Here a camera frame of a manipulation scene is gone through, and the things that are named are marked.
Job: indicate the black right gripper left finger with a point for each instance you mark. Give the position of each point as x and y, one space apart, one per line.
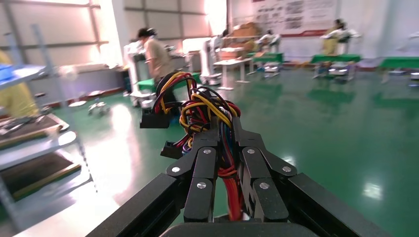
199 170

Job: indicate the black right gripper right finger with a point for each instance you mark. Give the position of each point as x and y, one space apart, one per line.
258 170

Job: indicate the green top table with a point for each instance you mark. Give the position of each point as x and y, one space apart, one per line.
335 59
266 57
145 84
399 62

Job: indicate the white table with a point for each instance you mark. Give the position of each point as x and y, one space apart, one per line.
229 62

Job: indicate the white robot machine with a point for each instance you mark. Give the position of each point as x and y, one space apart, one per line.
209 55
134 55

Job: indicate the person in beige shirt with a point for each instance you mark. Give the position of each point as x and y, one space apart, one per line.
158 59

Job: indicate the person in white top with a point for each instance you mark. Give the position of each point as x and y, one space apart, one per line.
270 39

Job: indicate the stacked brown cardboard boxes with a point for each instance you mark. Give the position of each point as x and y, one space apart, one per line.
245 32

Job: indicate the white robot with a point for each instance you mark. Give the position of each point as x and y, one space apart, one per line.
338 36

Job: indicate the grey metal shelf rack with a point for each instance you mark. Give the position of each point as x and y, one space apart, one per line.
36 147

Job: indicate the person in yellow coat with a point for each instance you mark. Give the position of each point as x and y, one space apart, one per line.
16 98

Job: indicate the white wall poster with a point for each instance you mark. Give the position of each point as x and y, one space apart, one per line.
294 14

